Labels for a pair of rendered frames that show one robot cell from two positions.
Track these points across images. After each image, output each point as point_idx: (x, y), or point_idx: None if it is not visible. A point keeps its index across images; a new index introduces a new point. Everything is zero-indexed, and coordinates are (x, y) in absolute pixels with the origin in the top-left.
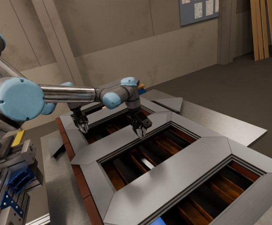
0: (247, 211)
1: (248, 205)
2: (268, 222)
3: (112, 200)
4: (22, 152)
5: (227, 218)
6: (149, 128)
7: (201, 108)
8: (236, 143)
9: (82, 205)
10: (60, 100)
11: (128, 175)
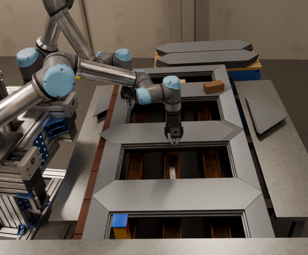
0: None
1: None
2: (160, 243)
3: (108, 184)
4: (63, 103)
5: None
6: (197, 137)
7: (297, 144)
8: (262, 203)
9: None
10: (97, 79)
11: (157, 176)
